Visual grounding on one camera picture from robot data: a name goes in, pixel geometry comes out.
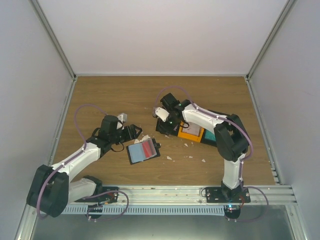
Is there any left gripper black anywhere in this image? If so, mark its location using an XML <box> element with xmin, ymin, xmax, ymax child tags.
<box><xmin>110</xmin><ymin>124</ymin><xmax>142</xmax><ymax>144</ymax></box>

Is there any black card holder wallet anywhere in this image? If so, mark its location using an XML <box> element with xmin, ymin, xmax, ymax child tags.
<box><xmin>126</xmin><ymin>138</ymin><xmax>161</xmax><ymax>165</ymax></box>

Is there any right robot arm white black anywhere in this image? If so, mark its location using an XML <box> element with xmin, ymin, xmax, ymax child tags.
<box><xmin>153</xmin><ymin>93</ymin><xmax>252</xmax><ymax>203</ymax></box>

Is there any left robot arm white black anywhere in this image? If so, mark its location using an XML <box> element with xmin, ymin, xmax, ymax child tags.
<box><xmin>26</xmin><ymin>113</ymin><xmax>143</xmax><ymax>218</ymax></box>

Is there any black bin with cards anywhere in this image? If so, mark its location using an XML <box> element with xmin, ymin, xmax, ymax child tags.
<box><xmin>155</xmin><ymin>118</ymin><xmax>180</xmax><ymax>137</ymax></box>

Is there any yellow bin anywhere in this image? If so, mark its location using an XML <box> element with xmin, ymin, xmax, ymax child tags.
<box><xmin>177</xmin><ymin>122</ymin><xmax>205</xmax><ymax>143</ymax></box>

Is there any teal object in bin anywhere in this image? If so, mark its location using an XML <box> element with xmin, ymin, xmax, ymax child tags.
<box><xmin>204</xmin><ymin>130</ymin><xmax>216</xmax><ymax>142</ymax></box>

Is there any black bin with teal item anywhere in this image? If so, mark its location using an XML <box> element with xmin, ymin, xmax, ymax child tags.
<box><xmin>200</xmin><ymin>123</ymin><xmax>217</xmax><ymax>147</ymax></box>

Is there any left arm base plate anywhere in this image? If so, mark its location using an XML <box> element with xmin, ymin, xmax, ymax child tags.
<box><xmin>77</xmin><ymin>186</ymin><xmax>119</xmax><ymax>205</ymax></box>

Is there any slotted cable duct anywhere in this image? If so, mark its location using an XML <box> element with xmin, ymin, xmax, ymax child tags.
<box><xmin>61</xmin><ymin>205</ymin><xmax>226</xmax><ymax>216</ymax></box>

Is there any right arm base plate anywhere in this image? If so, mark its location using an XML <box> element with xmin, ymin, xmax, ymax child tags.
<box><xmin>204</xmin><ymin>186</ymin><xmax>251</xmax><ymax>204</ymax></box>

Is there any aluminium rail front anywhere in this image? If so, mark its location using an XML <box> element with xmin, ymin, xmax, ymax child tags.
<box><xmin>29</xmin><ymin>184</ymin><xmax>298</xmax><ymax>207</ymax></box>

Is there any left frame post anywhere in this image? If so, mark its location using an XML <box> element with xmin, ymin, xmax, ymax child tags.
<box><xmin>29</xmin><ymin>0</ymin><xmax>77</xmax><ymax>82</ymax></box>

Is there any frame post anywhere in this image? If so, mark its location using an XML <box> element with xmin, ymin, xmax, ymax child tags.
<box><xmin>245</xmin><ymin>0</ymin><xmax>297</xmax><ymax>82</ymax></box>
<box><xmin>29</xmin><ymin>0</ymin><xmax>77</xmax><ymax>82</ymax></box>

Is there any right frame post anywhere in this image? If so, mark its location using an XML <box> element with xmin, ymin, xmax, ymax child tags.
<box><xmin>245</xmin><ymin>0</ymin><xmax>297</xmax><ymax>82</ymax></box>

